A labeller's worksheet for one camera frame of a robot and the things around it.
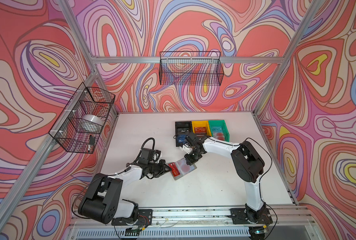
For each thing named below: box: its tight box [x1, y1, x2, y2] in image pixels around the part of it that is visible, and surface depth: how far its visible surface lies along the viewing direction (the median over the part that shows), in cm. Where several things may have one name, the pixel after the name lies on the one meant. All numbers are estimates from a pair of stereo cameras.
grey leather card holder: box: [168, 157, 198, 181], surface depth 90 cm
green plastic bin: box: [208, 120, 230, 142], surface depth 106 cm
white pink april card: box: [178, 158, 196, 175], surface depth 91 cm
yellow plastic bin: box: [191, 120, 212, 137], surface depth 107 cm
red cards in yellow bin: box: [194, 127, 207, 135], surface depth 108 cm
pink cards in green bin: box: [211, 126, 225, 141], surface depth 107 cm
